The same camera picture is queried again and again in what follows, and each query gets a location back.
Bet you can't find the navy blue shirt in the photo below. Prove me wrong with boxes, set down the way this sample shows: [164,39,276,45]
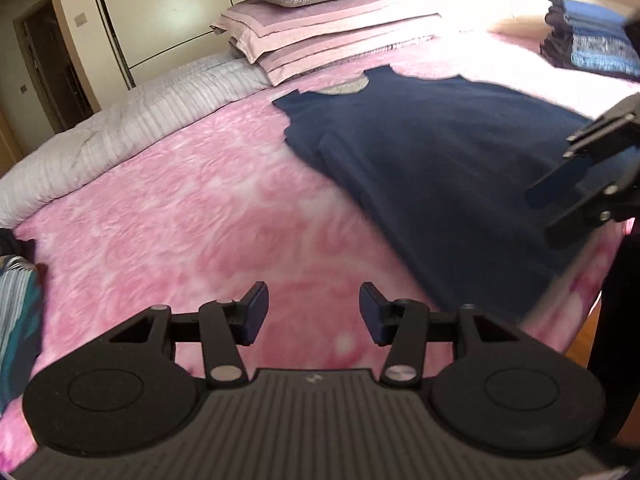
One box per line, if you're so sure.
[271,65,618,321]

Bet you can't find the stack of blue clothes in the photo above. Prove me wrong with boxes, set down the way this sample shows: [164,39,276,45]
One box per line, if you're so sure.
[539,0,639,81]

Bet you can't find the striped teal clothing pile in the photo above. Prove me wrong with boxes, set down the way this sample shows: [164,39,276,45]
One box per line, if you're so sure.
[0,228,44,414]

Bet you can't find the white quilted duvet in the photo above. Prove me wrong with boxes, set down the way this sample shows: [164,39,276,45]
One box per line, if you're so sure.
[1,53,270,229]

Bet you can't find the pink stacked pillows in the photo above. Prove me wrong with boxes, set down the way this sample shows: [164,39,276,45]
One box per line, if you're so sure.
[212,0,447,86]

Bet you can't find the wooden door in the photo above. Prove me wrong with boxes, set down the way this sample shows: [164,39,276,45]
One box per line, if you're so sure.
[13,0,93,133]

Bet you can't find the cream wardrobe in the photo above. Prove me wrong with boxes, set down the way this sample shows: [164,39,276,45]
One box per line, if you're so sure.
[41,0,281,111]

